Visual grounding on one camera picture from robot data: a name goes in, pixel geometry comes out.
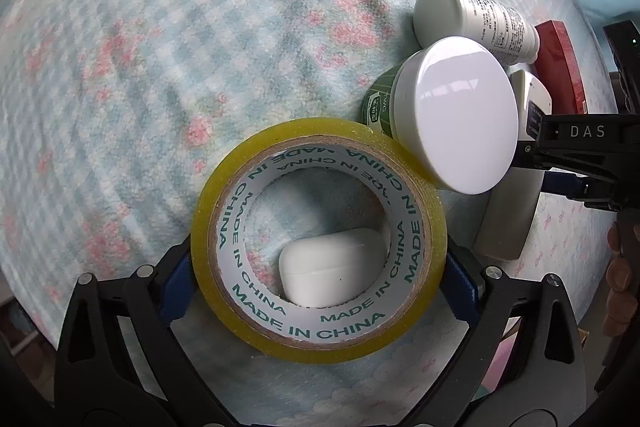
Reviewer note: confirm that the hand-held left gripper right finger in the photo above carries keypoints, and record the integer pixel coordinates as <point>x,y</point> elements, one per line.
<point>462,279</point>

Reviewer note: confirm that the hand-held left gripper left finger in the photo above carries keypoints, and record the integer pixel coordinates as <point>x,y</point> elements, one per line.
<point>176,279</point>

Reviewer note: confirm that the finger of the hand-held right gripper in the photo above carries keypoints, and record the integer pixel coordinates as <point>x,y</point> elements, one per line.
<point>580,139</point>
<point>585,194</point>

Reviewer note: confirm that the yellow packing tape roll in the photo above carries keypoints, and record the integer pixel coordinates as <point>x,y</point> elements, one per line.
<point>320,242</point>

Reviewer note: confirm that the person's right hand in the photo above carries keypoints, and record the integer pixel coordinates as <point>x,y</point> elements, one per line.
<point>620,277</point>

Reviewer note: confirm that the red box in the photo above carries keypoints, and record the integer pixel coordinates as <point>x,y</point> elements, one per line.
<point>562,67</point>

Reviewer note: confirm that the white earbuds case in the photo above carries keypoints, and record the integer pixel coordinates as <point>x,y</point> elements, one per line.
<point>332,269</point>

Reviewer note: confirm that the green jar with white lid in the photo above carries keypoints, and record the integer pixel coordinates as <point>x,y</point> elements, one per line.
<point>450,107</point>

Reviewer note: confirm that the white printed bottle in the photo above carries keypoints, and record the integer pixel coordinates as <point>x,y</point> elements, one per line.
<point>480,19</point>

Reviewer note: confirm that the light blue cloud sheet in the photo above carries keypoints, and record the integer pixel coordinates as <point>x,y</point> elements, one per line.
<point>310,382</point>

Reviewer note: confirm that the plaid floral blanket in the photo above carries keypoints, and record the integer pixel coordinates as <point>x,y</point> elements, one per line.
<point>200,57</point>

